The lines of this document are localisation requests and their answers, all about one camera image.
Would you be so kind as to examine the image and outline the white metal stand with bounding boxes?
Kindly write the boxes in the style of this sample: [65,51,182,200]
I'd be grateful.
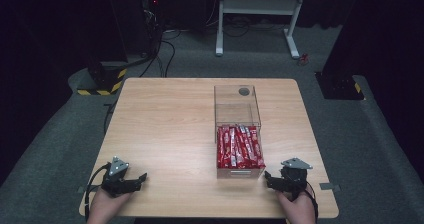
[215,0,308,60]

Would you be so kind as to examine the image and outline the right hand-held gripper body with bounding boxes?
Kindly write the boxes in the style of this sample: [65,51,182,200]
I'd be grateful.
[279,157,314,202]

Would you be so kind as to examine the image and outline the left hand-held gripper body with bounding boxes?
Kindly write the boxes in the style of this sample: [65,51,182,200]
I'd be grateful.
[100,155,135,199]

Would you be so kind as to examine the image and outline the clear acrylic drawer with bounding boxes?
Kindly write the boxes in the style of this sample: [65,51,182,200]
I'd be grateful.
[215,125,267,180]

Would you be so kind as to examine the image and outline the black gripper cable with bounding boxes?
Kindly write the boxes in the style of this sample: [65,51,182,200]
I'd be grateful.
[304,181,319,224]
[84,162,112,222]

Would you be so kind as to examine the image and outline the black floor cable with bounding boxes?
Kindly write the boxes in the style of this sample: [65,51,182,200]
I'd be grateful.
[139,30,177,79]

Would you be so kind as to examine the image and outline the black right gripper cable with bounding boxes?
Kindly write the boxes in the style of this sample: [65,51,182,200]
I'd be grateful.
[304,181,319,224]

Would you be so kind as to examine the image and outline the pile of red stick packets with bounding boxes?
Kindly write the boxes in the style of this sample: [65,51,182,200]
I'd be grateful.
[216,125,266,170]

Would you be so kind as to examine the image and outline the black cable beside table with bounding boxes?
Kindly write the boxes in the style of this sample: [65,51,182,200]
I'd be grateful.
[102,98,118,136]

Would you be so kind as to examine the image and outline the black yellow striped stand base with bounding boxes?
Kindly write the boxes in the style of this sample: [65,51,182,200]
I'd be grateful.
[77,66,128,97]

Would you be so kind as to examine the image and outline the dark equipment rack with cables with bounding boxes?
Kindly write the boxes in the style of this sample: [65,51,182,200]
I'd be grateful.
[105,0,168,57]

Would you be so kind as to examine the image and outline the black cables under white stand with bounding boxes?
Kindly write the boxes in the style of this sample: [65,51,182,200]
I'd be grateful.
[204,15,288,38]

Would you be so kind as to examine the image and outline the clear acrylic drawer case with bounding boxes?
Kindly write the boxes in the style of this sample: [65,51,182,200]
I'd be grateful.
[213,84,262,144]

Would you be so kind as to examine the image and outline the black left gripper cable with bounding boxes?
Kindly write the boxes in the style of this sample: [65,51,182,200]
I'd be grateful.
[84,162,112,222]

